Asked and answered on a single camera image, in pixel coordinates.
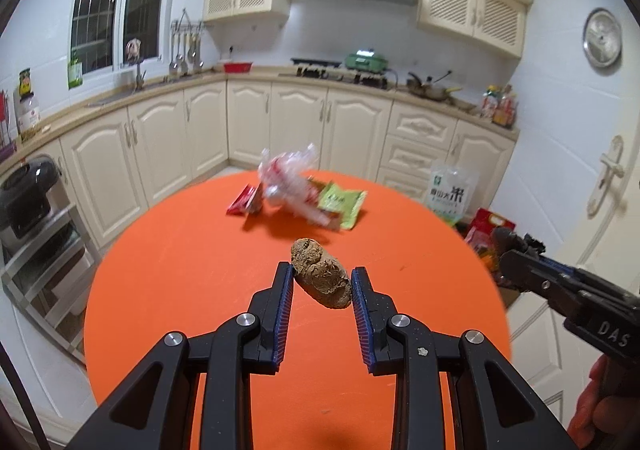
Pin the hanging utensil rack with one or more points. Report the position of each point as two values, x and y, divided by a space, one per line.
187 50

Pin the group of seasoning bottles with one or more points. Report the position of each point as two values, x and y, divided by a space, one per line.
500 107

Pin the red gift box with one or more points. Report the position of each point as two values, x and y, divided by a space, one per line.
487 225

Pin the black rice cooker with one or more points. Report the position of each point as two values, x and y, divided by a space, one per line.
27 195

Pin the white door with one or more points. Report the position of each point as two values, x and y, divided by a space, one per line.
565 230

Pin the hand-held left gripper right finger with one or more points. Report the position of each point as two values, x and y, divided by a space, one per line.
361 320

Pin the white metal shelf rack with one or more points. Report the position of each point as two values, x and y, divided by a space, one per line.
45 270

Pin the person's right hand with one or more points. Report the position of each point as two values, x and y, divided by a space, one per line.
610 425

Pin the small yellow label jar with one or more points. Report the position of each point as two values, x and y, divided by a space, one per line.
25 82

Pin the silver wall clock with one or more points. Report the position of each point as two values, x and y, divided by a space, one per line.
602 37

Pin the green plastic bottle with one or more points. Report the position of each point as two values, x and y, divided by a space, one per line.
75 72

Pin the black gas stove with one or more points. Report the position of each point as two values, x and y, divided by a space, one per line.
320 70

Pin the red tray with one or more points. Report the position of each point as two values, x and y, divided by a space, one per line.
238 67

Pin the clear bag with red print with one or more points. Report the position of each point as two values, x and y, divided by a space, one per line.
290 180

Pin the large clear plastic jar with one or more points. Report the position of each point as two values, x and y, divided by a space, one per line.
28 115

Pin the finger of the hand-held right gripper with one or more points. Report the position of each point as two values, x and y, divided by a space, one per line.
530 275
530 246

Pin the red snack wrapper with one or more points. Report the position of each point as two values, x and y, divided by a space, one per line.
242 200

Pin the metal wok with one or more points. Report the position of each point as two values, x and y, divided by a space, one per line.
430 90

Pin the light green flat packet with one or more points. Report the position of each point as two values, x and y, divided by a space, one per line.
340 202

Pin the pink figurine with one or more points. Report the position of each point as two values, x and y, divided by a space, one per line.
133 50

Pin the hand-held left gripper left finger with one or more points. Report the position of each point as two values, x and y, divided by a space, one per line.
285 315

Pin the round orange table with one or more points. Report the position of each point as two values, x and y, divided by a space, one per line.
250 125

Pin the clear rice bag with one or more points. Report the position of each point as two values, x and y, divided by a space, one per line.
452 192

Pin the green electric pot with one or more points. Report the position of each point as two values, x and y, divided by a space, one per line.
367 61

